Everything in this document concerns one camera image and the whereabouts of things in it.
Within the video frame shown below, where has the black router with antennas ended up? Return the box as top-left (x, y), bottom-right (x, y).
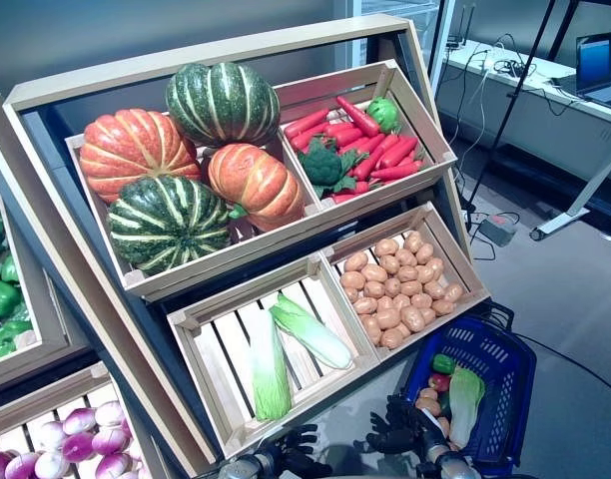
top-left (444, 4), bottom-right (476, 51)

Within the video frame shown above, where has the wooden potato crate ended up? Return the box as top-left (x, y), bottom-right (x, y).
top-left (318, 201), bottom-right (491, 363)

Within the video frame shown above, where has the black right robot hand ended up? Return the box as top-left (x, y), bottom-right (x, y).
top-left (353, 393), bottom-right (450, 459)

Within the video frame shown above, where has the grey power box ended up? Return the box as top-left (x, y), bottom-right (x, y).
top-left (477, 217), bottom-right (517, 246)

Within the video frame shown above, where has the open grey laptop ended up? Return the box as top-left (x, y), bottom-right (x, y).
top-left (552, 30), bottom-right (611, 106)

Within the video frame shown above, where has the black stand pole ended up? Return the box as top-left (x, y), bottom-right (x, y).
top-left (459, 0), bottom-right (581, 236)

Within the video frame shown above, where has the white standing desk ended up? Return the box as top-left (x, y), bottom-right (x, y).
top-left (442, 39), bottom-right (611, 240)

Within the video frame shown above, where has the wooden carrot crate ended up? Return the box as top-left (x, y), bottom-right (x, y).
top-left (273, 58), bottom-right (457, 206)

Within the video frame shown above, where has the wide wooden pumpkin crate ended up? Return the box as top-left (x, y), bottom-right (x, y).
top-left (65, 82), bottom-right (322, 300)

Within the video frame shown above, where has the wooden pepper shelf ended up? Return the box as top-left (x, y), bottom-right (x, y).
top-left (0, 94), bottom-right (90, 395)

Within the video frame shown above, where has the black floor cable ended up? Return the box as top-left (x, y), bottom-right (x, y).
top-left (512, 331), bottom-right (611, 400)

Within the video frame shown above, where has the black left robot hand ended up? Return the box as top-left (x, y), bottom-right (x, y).
top-left (255, 423), bottom-right (332, 479)

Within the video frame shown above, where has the large wooden display shelf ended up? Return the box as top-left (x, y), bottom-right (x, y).
top-left (3, 14), bottom-right (474, 478)

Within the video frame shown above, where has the blue plastic shopping basket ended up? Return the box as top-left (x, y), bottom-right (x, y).
top-left (399, 301), bottom-right (539, 478)

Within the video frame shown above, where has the wooden turnip crate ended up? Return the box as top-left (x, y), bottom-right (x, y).
top-left (0, 361), bottom-right (155, 479)

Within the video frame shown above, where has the green striped pumpkin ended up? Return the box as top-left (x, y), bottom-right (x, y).
top-left (107, 174), bottom-right (233, 275)
top-left (165, 62), bottom-right (282, 149)

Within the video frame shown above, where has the small orange pumpkin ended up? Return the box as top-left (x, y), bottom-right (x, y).
top-left (207, 143), bottom-right (306, 234)

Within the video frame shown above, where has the napa cabbage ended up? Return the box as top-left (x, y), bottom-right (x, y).
top-left (248, 309), bottom-right (294, 423)
top-left (269, 292), bottom-right (354, 371)
top-left (448, 366), bottom-right (487, 450)

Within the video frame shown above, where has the large orange pumpkin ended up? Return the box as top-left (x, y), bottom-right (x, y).
top-left (79, 108), bottom-right (203, 204)

